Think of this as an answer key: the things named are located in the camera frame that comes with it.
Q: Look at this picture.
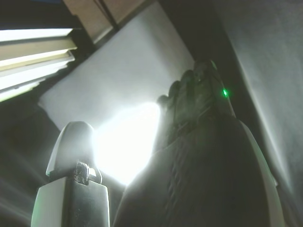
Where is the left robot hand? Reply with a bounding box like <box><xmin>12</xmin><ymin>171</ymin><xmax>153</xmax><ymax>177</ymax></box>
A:
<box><xmin>30</xmin><ymin>59</ymin><xmax>285</xmax><ymax>227</ymax></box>

